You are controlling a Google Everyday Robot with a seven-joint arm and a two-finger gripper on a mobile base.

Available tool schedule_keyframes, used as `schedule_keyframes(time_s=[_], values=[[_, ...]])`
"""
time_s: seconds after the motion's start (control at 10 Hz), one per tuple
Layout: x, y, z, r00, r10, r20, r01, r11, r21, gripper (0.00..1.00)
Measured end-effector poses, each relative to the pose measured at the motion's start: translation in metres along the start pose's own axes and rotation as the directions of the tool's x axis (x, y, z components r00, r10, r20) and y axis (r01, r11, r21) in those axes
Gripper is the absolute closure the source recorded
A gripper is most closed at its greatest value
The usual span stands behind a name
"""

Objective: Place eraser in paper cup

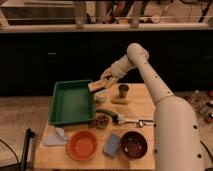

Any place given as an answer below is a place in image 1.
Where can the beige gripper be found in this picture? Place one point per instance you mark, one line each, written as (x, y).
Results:
(108, 78)

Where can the beige eraser block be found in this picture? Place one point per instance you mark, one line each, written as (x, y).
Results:
(97, 85)

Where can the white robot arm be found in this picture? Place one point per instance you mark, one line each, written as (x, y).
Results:
(177, 144)

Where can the small metal cup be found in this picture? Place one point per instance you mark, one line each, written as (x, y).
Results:
(123, 90)

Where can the white paper cup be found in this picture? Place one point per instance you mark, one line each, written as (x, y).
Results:
(101, 96)

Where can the yellow banana piece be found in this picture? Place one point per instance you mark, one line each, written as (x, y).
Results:
(120, 101)

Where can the green cucumber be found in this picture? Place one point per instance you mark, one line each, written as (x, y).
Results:
(108, 112)

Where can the small bowl with nuts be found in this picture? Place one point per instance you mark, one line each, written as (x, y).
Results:
(100, 122)

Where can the green plastic tray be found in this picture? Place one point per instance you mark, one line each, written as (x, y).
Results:
(72, 103)

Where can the blue sponge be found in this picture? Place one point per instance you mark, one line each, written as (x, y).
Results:
(112, 145)

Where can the dark red bowl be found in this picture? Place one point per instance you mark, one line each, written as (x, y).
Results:
(134, 145)

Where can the orange plastic bowl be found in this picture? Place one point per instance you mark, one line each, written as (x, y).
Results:
(82, 145)

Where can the white folded cloth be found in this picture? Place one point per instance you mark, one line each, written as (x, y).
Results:
(57, 138)

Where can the black stand pole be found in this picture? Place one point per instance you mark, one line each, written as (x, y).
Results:
(29, 134)

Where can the black handled peeler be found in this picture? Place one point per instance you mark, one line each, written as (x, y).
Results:
(142, 123)

